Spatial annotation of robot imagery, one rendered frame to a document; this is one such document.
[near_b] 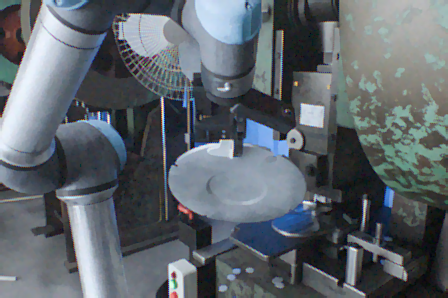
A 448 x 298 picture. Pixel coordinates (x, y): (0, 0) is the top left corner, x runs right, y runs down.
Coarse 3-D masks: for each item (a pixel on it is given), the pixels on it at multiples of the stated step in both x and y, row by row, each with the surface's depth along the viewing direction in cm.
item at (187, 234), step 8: (184, 224) 121; (192, 224) 121; (200, 224) 121; (208, 224) 121; (184, 232) 122; (192, 232) 118; (200, 232) 118; (208, 232) 120; (184, 240) 123; (192, 240) 119; (200, 240) 119; (208, 240) 121; (192, 248) 120; (200, 248) 119
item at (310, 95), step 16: (304, 80) 99; (320, 80) 95; (304, 96) 99; (320, 96) 96; (304, 112) 100; (320, 112) 96; (304, 128) 101; (320, 128) 97; (288, 144) 104; (304, 144) 102; (320, 144) 98; (304, 160) 99; (320, 160) 96; (336, 160) 96; (352, 160) 100; (320, 176) 97; (336, 176) 97; (352, 176) 102
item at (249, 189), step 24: (216, 144) 73; (192, 168) 79; (216, 168) 78; (240, 168) 77; (264, 168) 77; (288, 168) 76; (192, 192) 86; (216, 192) 86; (240, 192) 85; (264, 192) 84; (288, 192) 83; (216, 216) 93; (240, 216) 92; (264, 216) 91
